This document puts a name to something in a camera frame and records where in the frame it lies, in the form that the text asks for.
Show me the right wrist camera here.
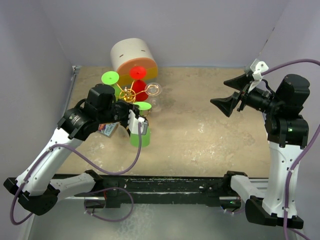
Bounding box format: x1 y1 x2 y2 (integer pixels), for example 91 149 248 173
244 58 269 93

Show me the gold wine glass rack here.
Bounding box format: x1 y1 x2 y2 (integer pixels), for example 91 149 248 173
119 87 159 114

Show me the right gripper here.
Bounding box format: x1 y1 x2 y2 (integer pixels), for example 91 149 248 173
211 71 283 117

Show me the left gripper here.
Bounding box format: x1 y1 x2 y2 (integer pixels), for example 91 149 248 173
97 98 140 127

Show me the red wine glass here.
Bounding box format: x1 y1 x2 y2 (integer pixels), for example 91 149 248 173
129 66 148 102

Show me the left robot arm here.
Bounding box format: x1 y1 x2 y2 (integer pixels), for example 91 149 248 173
3 83 149 216

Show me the round mini drawer chest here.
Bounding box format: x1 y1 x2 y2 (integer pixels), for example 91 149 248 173
110 38 158 87

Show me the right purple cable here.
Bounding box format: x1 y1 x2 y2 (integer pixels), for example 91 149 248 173
259 58 320 240

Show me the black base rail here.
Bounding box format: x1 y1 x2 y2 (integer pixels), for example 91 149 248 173
53 171 253 209

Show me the clear plastic wine glass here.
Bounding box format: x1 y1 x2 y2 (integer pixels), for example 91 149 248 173
145 82 162 113

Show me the green wine glass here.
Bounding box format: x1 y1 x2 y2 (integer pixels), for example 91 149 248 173
130 101 152 148
101 71 122 100

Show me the purple loop cable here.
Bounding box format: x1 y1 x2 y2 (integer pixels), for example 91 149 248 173
83 184 137 222

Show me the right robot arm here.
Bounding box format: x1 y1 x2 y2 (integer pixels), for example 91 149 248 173
210 74 310 230

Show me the children's paperback book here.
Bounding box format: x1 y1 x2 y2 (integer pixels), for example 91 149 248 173
97 123 117 137

